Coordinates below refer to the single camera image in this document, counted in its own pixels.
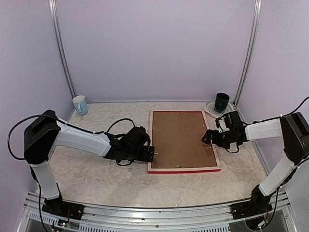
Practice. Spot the aluminium corner post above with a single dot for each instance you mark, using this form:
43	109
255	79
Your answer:
60	47
249	51

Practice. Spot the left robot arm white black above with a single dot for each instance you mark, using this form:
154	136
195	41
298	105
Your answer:
48	131

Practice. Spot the aluminium front rail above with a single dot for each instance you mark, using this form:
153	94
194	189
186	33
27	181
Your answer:
101	218

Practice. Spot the white patterned plate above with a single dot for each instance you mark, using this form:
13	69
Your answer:
210	109

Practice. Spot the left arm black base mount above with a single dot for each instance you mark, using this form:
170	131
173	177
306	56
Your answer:
66	210

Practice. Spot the light blue mug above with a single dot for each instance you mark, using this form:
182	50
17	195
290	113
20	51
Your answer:
80	105

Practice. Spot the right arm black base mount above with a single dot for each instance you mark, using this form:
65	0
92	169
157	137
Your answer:
247	209

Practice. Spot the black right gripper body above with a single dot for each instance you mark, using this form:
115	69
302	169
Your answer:
223	141

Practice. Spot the left aluminium corner post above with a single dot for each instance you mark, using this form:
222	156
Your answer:
60	47

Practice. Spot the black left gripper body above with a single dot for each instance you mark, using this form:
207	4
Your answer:
141	157

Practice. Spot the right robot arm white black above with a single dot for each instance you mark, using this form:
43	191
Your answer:
290	135

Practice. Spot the brown backing cardboard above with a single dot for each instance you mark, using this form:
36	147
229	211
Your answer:
177	138

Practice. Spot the right aluminium corner post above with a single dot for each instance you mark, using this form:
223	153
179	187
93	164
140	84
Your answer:
249	51

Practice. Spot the dark green cup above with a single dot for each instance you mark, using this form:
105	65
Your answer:
221	102

